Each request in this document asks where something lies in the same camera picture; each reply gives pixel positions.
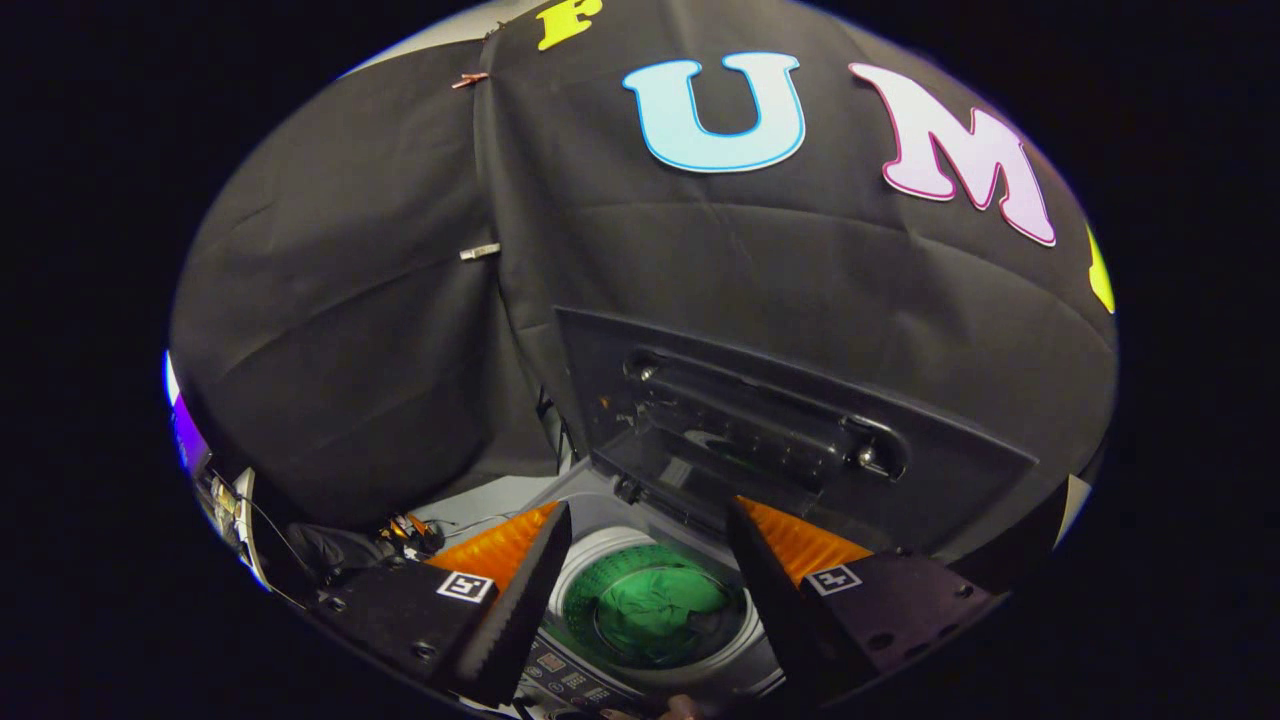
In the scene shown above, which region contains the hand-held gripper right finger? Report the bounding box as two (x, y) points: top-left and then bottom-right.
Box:
(725, 495), (1002, 701)

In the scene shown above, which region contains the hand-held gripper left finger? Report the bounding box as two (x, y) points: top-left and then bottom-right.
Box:
(305, 500), (574, 709)

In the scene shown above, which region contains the green shirt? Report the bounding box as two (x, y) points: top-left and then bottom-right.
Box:
(595, 568), (733, 663)

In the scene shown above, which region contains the black backdrop cloth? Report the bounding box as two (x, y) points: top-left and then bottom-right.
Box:
(168, 0), (1119, 536)

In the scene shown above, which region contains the bundle of wires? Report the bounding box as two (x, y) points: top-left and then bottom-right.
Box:
(378, 510), (447, 559)

